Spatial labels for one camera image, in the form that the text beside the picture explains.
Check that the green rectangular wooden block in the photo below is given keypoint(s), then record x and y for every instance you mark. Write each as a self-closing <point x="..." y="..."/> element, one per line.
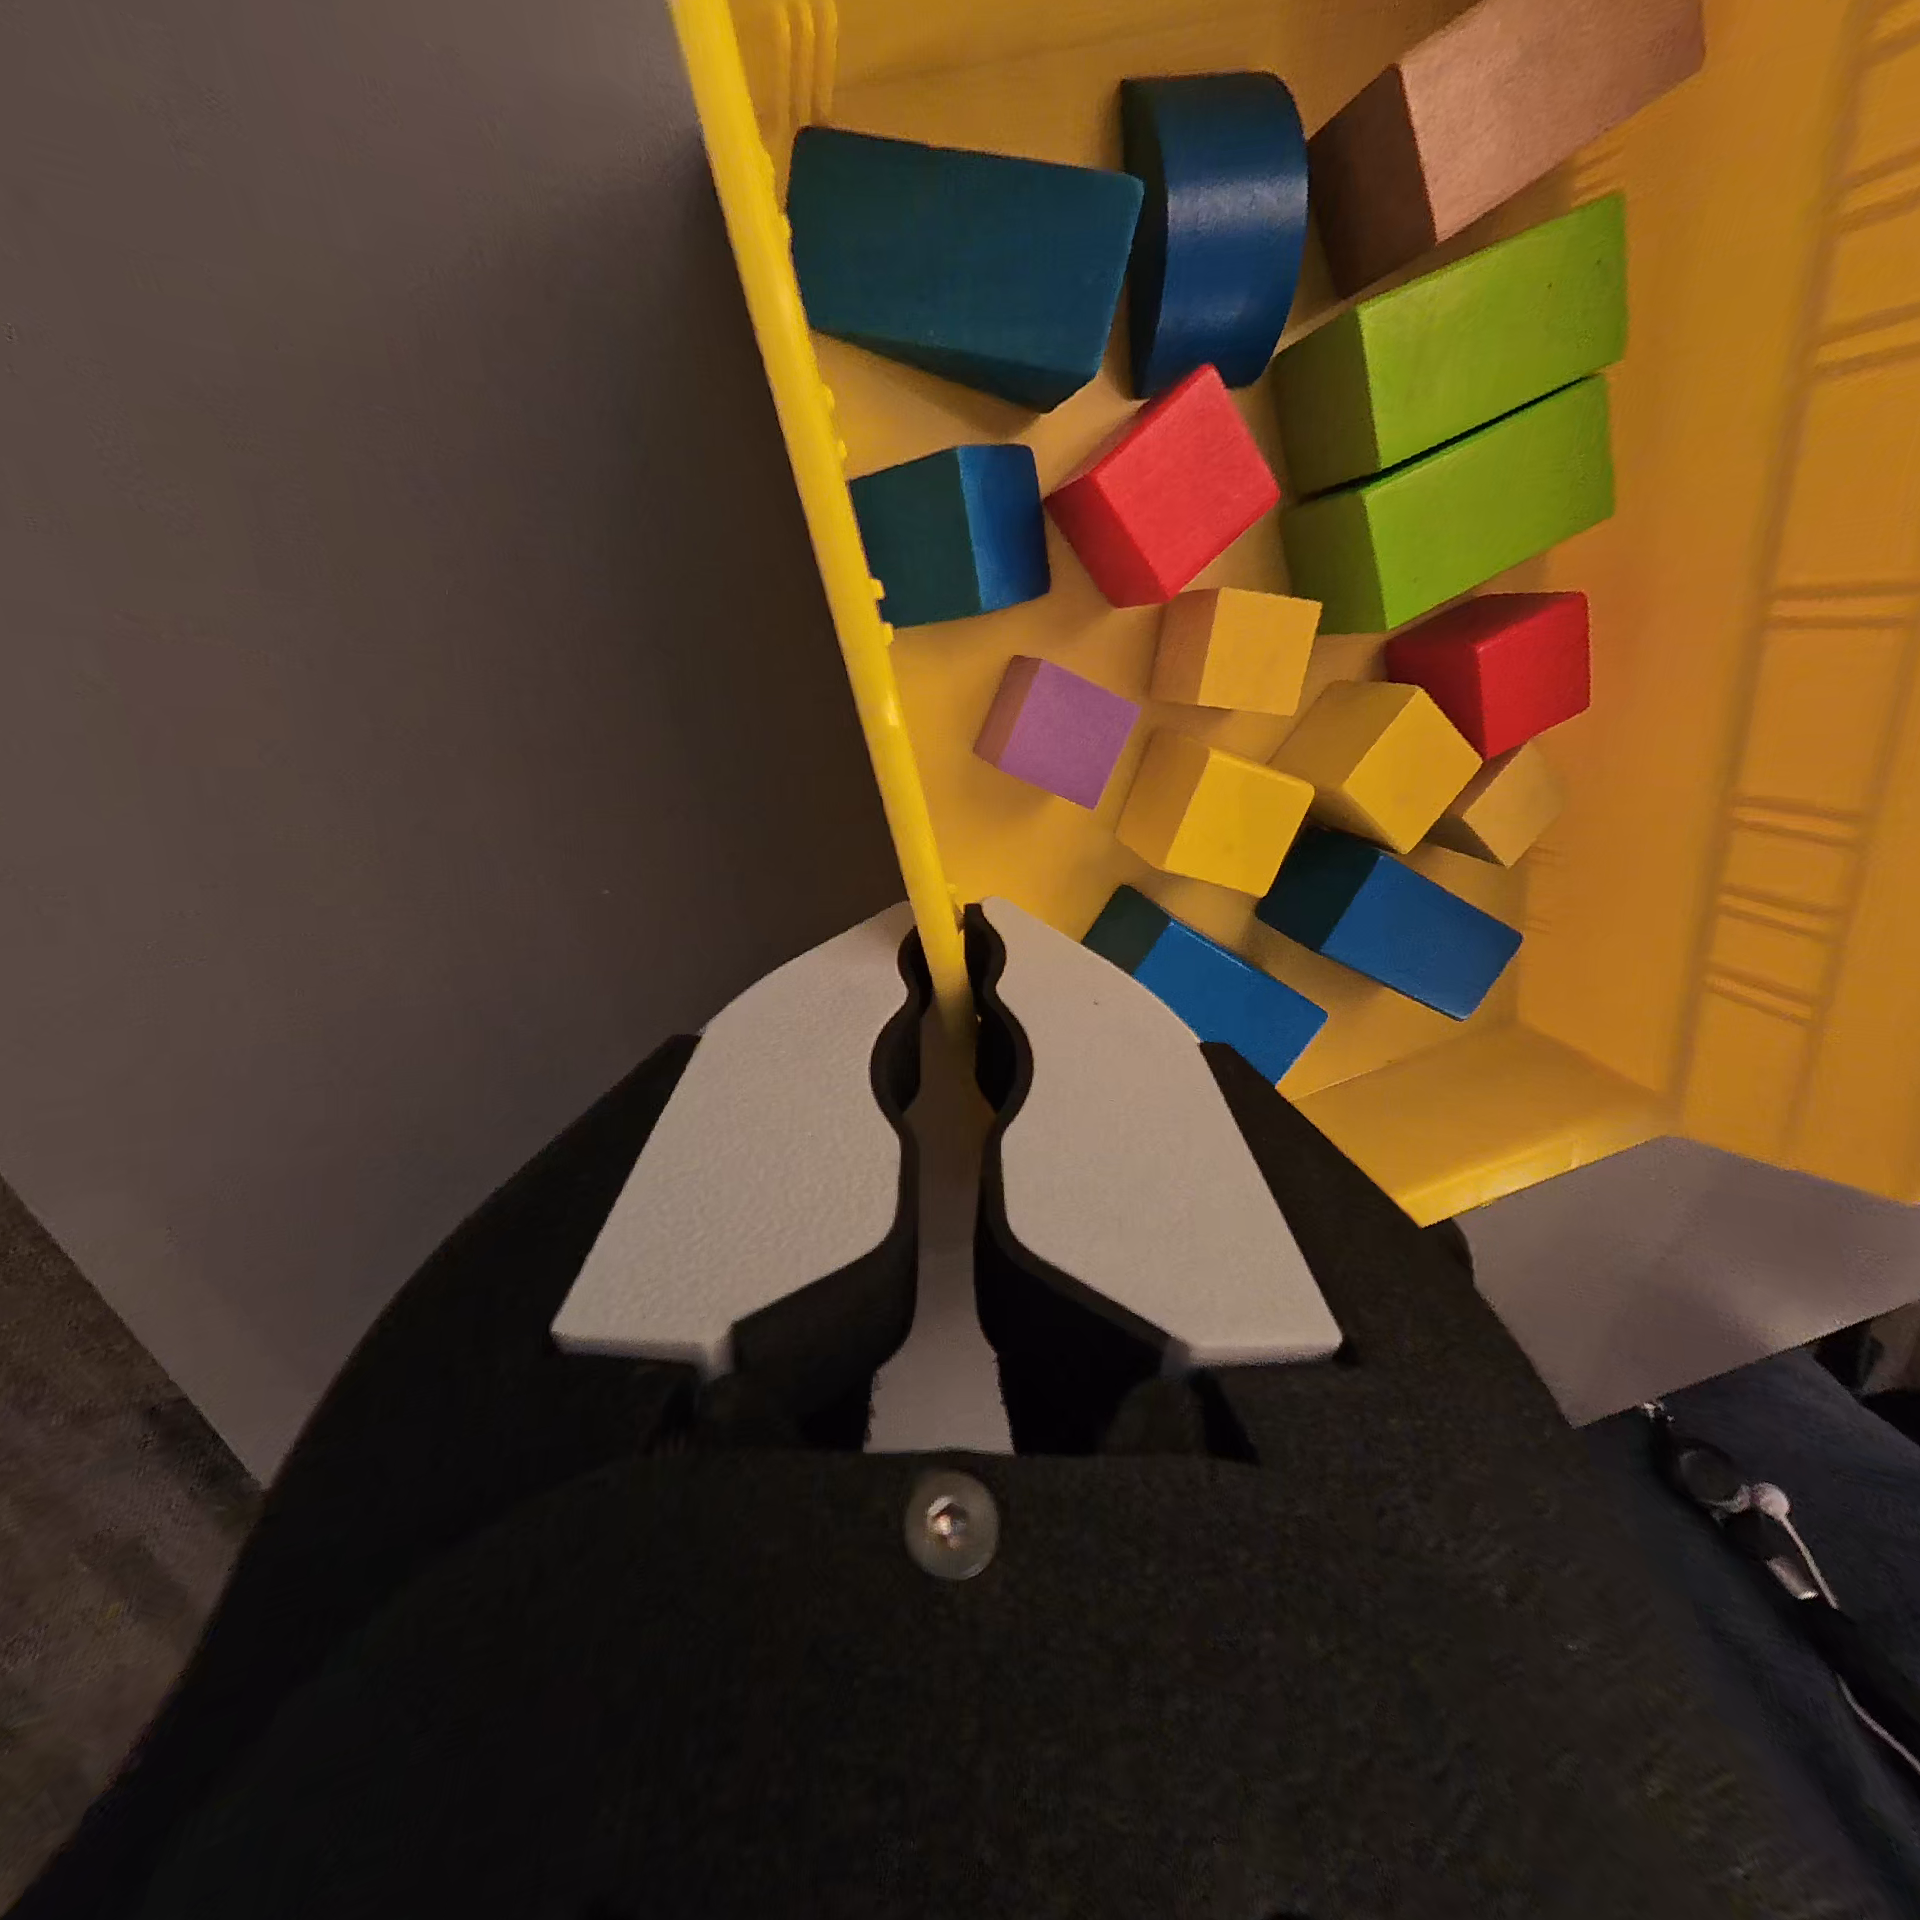
<point x="1448" y="346"/>
<point x="1448" y="503"/>

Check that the natural wooden rectangular block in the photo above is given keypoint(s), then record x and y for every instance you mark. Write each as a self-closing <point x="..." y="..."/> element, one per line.
<point x="1501" y="120"/>

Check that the blue wooden cube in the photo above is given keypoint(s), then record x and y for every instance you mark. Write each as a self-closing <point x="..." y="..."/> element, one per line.
<point x="954" y="532"/>

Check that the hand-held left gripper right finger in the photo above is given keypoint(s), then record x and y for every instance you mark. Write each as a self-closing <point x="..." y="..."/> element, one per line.
<point x="1155" y="1201"/>

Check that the red wooden cube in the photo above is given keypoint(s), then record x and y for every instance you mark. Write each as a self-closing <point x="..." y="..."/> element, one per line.
<point x="1492" y="667"/>
<point x="1164" y="487"/>

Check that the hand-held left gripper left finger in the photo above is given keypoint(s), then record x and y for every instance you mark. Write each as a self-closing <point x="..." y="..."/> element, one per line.
<point x="735" y="1186"/>

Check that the yellow plastic bin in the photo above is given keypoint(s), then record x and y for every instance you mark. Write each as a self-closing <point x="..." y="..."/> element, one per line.
<point x="1725" y="601"/>

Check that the purple wooden cube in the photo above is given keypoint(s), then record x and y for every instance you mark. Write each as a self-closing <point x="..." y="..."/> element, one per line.
<point x="1059" y="729"/>

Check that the blue rectangular wooden block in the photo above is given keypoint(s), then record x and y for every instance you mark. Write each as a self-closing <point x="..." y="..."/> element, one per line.
<point x="1201" y="983"/>
<point x="1388" y="924"/>

